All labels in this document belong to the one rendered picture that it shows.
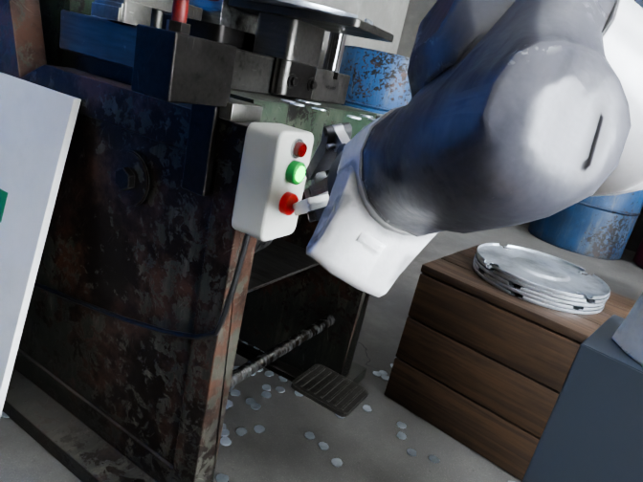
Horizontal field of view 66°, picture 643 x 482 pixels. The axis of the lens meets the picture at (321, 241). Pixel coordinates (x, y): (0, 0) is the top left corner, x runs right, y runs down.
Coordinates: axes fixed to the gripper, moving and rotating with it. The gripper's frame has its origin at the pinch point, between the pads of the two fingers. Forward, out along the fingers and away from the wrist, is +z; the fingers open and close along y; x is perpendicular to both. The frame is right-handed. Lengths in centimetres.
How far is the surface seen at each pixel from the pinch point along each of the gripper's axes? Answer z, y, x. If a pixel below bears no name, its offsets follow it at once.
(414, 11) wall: 298, 139, -213
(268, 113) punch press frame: 13.3, 14.3, -0.9
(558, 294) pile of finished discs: 28, -28, -55
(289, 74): 22.8, 22.1, -8.4
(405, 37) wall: 307, 123, -205
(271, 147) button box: -0.3, 7.3, 3.3
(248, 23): 31.0, 34.4, -5.9
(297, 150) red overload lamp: 0.5, 6.6, 0.2
